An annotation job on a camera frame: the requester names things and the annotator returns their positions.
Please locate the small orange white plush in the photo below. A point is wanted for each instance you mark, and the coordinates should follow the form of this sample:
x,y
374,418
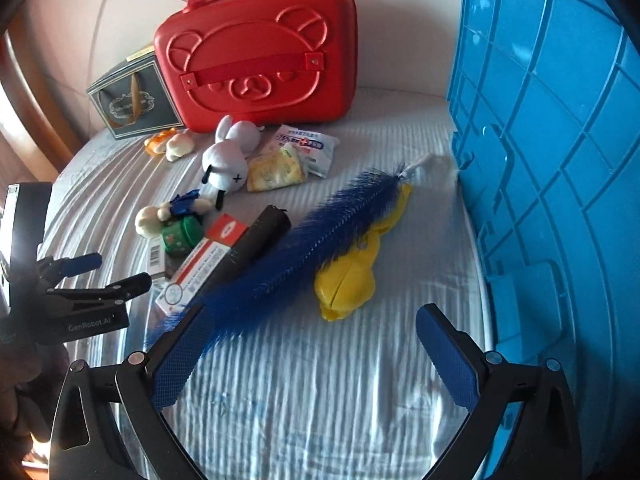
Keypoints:
x,y
170,145

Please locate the small red white box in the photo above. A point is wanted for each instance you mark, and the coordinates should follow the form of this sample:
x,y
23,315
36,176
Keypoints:
x,y
227,227

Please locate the blue plastic crate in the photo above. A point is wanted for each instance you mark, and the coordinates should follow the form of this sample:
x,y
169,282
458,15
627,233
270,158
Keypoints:
x,y
550,160

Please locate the grey striped bed sheet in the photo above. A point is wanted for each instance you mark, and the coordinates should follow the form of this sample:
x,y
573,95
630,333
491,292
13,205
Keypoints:
x,y
300,410

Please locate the yellow snack packet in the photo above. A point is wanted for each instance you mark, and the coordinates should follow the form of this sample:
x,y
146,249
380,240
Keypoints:
x,y
275,172

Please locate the black tube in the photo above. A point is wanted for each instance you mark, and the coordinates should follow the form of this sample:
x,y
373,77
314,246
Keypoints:
x,y
265,230

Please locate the wooden bed frame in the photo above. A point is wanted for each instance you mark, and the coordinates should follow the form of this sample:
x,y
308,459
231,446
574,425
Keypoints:
x,y
30,110

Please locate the white blue medicine box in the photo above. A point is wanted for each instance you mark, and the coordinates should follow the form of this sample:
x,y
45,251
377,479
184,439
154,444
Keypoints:
x,y
195,275

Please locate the dark gift bag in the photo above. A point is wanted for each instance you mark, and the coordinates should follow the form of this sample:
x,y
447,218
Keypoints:
x,y
125,105

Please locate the white rabbit plush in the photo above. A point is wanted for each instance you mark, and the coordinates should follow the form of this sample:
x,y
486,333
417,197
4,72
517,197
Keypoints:
x,y
225,165

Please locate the blue feather brush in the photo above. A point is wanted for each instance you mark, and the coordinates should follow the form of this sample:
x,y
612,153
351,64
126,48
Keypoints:
x,y
310,230

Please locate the cream doll blue outfit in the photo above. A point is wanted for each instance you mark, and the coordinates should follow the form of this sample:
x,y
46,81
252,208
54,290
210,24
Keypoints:
x,y
150,220

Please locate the small white barcode box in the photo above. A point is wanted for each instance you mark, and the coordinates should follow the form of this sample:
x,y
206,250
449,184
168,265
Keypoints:
x,y
156,257

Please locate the white wet wipes packet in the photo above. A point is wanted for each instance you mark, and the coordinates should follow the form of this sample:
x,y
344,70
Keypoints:
x,y
305,145

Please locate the red bear suitcase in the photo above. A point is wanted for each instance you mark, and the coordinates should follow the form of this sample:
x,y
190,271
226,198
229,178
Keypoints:
x,y
260,35

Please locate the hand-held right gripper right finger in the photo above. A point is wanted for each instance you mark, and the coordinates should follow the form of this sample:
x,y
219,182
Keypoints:
x,y
450,355

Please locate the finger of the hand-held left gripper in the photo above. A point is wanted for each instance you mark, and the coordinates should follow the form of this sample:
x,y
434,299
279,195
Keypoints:
x,y
125,285
82,262

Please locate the person's left hand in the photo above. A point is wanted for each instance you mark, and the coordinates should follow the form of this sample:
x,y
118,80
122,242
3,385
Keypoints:
x,y
30,390

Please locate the small green toy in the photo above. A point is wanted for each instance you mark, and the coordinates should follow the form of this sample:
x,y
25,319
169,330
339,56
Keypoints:
x,y
177,235

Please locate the yellow banana toy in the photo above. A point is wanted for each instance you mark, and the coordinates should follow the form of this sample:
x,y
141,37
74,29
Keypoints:
x,y
345,280

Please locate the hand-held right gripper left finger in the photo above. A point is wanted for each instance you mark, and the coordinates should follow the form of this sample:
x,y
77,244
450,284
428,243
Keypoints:
x,y
180,355

